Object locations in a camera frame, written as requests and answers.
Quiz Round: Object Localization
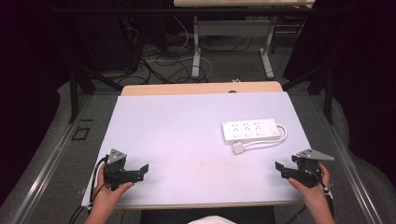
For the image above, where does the white power strip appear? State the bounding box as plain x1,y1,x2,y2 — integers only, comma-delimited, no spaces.
221,118,282,145

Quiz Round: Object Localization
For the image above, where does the black floor hatch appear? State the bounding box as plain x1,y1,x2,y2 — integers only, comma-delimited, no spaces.
71,126,92,142

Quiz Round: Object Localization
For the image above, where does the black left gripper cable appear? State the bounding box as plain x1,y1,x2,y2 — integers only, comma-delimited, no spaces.
67,156,109,224

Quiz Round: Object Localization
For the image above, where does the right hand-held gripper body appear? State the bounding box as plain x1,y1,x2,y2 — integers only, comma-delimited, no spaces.
290,147,335,189

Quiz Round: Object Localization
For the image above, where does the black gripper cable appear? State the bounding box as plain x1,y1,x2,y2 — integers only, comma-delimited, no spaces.
67,156,109,224
283,163,336,224

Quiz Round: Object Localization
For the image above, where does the black metal stand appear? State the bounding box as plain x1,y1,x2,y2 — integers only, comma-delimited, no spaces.
281,63,335,125
67,59,124,124

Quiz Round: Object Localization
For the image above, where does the white desk with metal legs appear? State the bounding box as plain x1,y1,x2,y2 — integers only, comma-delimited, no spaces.
173,0,316,80

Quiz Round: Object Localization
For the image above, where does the metal floor rail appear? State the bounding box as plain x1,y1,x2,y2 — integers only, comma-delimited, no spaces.
10,94,94,224
311,94,384,224

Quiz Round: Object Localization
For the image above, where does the black horizontal bar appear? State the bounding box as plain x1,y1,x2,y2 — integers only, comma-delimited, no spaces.
50,7,349,14

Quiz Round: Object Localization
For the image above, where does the person's white clothing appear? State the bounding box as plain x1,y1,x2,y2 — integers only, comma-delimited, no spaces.
187,215,238,224

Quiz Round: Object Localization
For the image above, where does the white power plug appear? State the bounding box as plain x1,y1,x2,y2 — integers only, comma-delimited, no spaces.
232,141,248,156

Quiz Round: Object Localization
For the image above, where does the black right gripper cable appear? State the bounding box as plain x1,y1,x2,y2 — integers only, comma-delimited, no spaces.
283,163,336,224

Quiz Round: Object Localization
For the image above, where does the wooden table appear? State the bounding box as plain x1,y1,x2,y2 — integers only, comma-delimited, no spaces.
120,80,284,97

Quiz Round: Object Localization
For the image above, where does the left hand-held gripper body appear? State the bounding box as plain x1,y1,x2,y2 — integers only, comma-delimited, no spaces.
103,148,129,191

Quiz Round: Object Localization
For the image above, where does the person's left hand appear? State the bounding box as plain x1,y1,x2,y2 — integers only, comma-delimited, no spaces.
92,172,134,217

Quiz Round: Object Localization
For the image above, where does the person's right hand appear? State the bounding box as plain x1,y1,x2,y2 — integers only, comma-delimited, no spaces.
287,162,332,213

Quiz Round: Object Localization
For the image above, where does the white power strip cable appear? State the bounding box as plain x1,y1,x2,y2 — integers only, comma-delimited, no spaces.
243,123,289,149

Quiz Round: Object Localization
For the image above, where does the tangle of floor cables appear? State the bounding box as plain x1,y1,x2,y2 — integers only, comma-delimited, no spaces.
120,15,260,85

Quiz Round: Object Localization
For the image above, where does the white table mat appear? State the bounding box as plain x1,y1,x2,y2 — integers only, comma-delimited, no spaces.
80,91,313,209

